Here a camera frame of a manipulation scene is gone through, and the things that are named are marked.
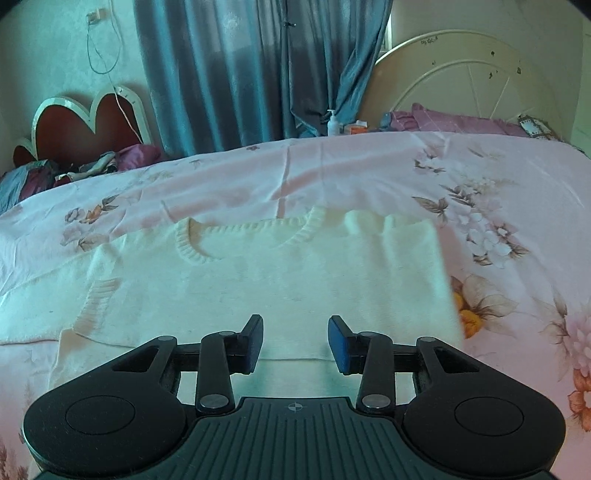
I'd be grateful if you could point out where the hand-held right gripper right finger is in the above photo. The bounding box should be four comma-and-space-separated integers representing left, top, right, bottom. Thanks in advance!
327, 316, 481, 414

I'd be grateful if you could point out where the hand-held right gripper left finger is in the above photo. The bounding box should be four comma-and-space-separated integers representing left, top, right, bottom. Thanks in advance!
113, 315, 265, 414

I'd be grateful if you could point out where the white towel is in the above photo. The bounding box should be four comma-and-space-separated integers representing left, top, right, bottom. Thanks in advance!
48, 206, 465, 393

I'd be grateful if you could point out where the pink floral bedsheet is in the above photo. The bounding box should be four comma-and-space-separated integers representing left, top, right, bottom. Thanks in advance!
0, 130, 591, 480

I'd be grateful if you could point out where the purple cloth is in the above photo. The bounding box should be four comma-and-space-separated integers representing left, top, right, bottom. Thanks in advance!
113, 144, 163, 173

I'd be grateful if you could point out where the pink pillow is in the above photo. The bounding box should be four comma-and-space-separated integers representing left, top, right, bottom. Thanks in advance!
390, 102, 528, 137

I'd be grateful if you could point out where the dark crumpled cloth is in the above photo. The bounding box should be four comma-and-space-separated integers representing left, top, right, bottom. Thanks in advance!
0, 151, 118, 216

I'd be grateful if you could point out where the blue curtain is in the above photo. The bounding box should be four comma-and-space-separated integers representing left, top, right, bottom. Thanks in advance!
134, 0, 394, 158

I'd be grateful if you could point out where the patterned pillow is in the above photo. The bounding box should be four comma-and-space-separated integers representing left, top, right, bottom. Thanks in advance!
517, 113, 562, 140

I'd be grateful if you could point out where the red heart-shaped headboard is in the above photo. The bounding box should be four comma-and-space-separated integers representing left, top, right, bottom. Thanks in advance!
13, 84, 153, 168

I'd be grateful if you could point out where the round white headboard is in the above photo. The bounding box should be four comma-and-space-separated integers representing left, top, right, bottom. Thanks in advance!
358, 30, 568, 140

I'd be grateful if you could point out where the white charging cable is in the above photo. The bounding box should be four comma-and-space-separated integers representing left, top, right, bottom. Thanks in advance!
87, 10, 145, 145

